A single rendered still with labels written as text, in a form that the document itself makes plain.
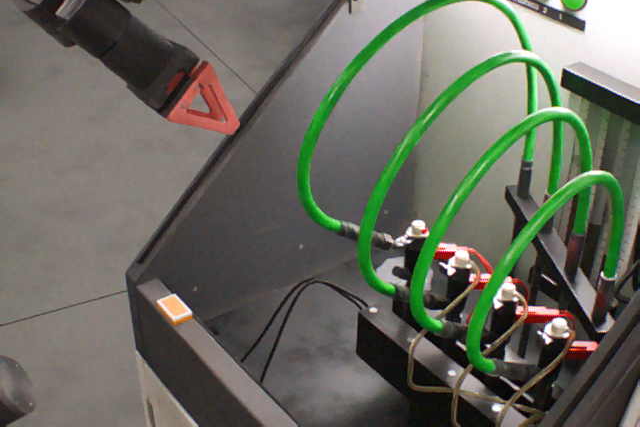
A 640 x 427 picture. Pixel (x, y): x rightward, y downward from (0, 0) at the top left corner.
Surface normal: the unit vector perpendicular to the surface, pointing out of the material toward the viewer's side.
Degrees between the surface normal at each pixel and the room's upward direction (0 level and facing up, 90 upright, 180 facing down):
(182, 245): 90
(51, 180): 0
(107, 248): 0
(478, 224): 90
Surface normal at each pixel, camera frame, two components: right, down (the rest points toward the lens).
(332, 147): 0.59, 0.43
